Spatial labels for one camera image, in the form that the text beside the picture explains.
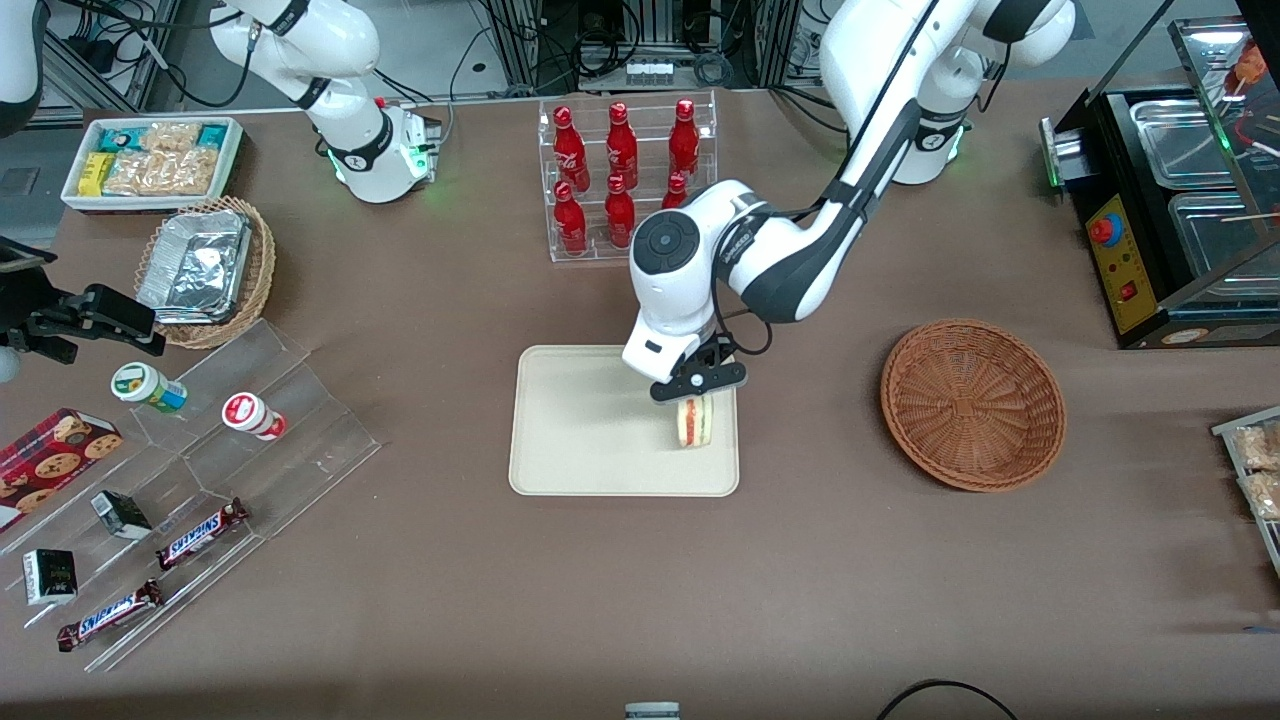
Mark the red cola bottle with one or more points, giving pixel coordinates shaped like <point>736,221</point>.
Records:
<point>569,150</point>
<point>684,145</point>
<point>570,225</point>
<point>621,148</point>
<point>675,192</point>
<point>618,215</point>

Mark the black food warmer case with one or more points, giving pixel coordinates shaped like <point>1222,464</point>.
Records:
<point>1135,290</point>

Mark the small grey device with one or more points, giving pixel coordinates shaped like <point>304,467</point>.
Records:
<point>652,711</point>

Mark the red label yogurt cup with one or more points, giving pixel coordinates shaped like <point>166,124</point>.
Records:
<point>252,415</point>

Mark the clear acrylic bottle rack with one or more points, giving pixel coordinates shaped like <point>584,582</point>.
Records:
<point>590,252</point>

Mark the red cookie box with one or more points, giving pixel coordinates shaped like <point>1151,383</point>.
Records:
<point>50,465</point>

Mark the small black white box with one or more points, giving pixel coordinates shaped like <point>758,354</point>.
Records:
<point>122,515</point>
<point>50,577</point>

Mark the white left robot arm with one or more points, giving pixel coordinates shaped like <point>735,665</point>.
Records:
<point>780,260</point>

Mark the triangular sandwich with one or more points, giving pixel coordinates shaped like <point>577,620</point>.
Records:
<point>696,425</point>

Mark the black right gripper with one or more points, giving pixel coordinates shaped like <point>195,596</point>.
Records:
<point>62,318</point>

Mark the brown wicker basket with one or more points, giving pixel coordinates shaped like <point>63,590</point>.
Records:
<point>975,405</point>

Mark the cream rectangular tray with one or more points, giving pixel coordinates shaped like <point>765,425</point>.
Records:
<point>590,430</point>

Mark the yellow snack pack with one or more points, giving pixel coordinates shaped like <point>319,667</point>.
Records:
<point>96,173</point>

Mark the light wicker basket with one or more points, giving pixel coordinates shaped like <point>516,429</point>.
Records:
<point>262,270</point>

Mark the clear cracker snack pack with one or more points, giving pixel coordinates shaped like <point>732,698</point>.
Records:
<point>1258,447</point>
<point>1265,495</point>

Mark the brown Snickers bar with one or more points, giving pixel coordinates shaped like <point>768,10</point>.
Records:
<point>110,616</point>
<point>200,535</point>

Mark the white rectangular snack bin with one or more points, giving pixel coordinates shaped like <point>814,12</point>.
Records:
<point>75,195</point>

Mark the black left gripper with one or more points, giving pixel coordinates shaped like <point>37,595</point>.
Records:
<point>716,352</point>

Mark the green label yogurt cup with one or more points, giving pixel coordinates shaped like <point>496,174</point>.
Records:
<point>148,387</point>

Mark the grey snack tray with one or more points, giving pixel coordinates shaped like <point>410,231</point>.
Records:
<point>1228,440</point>

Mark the clear rice cracker pack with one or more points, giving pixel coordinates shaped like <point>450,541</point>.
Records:
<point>165,172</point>
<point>170,136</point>

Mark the teal snack pack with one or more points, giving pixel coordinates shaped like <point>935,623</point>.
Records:
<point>212,135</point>
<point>120,138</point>

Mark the white power strip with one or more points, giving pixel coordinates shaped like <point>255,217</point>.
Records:
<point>650,72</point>

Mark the aluminium foil container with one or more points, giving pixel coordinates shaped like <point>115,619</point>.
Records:
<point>195,268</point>

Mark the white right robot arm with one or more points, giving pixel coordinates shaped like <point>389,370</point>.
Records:
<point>330,60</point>

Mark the clear acrylic tiered stand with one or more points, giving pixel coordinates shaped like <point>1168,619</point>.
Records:
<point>300,450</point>

